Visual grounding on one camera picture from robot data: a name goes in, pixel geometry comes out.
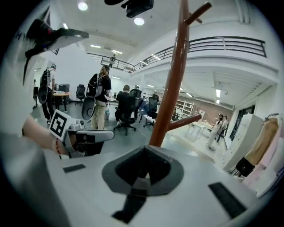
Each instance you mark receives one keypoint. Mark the black camera device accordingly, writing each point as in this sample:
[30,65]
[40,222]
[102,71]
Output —
[139,9]

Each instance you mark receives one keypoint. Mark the red wooden coat stand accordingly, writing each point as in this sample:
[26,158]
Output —
[175,73]

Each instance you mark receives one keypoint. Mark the black device with grey plate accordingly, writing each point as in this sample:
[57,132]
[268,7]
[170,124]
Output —
[40,33]

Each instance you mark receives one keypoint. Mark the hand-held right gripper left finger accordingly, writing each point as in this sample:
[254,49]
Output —
[88,195]

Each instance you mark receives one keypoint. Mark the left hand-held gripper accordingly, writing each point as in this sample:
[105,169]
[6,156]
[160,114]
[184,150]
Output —
[58,123]

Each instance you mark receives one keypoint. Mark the pink hanging garment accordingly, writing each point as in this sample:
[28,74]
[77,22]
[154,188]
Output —
[273,168]

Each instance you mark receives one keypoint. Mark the round ceiling light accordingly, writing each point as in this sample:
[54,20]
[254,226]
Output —
[139,21]
[82,6]

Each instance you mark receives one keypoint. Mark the tan hanging jacket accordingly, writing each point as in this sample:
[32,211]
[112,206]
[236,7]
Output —
[264,142]

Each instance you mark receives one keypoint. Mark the blue office chair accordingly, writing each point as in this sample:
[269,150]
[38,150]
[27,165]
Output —
[144,107]

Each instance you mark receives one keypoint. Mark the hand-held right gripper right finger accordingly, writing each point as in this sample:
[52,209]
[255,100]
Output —
[188,210]

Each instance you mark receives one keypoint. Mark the black mezzanine railing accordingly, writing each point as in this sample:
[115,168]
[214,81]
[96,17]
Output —
[224,44]

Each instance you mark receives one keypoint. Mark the person's left forearm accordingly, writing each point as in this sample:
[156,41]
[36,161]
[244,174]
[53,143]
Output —
[40,135]

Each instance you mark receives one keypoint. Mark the dark doorway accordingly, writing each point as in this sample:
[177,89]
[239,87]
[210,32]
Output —
[238,124]

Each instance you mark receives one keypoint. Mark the long ceiling light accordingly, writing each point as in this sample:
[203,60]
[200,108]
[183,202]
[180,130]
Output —
[95,46]
[218,93]
[117,52]

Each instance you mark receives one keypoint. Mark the white table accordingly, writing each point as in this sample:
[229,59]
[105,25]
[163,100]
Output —
[199,124]

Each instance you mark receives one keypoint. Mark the black office chair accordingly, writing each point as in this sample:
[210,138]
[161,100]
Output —
[152,106]
[127,117]
[80,92]

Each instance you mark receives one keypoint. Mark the person's white clothing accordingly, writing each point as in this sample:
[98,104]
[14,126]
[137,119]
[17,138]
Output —
[20,177]

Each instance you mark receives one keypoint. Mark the black hanging garment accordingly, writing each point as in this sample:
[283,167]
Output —
[245,167]

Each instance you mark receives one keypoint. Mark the white shelving unit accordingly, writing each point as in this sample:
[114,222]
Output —
[184,104]

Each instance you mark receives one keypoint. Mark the grey locker cabinet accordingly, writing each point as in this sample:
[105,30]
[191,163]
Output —
[241,137]

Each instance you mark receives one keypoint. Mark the round wooden table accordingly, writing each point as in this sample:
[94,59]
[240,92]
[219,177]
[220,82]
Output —
[62,94]

